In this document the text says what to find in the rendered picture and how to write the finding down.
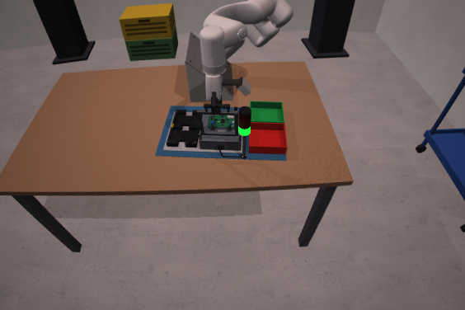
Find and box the green bin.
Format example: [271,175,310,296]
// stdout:
[250,101,284,124]

